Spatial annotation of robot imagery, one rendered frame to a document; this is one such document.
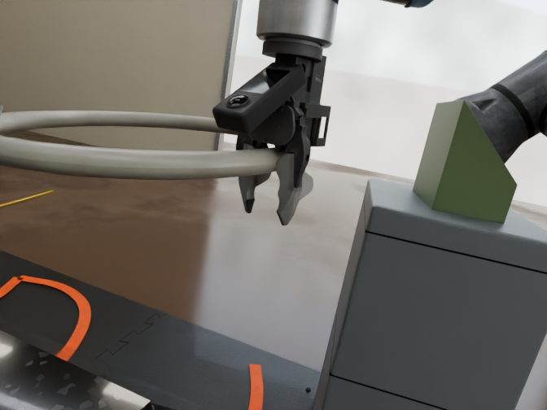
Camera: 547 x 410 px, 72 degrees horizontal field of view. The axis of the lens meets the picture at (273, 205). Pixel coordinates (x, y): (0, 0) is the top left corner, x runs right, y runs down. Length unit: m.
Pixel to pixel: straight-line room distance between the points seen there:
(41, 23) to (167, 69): 1.99
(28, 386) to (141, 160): 0.21
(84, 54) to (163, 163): 5.79
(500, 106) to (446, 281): 0.39
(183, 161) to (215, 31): 4.88
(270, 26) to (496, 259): 0.64
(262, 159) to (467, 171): 0.58
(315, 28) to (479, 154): 0.57
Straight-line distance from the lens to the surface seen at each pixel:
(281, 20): 0.44
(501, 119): 0.95
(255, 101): 0.40
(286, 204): 0.45
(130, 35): 5.77
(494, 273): 0.89
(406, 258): 0.85
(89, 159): 0.40
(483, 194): 0.94
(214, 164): 0.40
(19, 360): 0.30
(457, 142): 0.90
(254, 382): 1.54
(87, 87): 6.11
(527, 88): 0.99
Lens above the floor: 1.01
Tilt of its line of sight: 15 degrees down
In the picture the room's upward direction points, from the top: 10 degrees clockwise
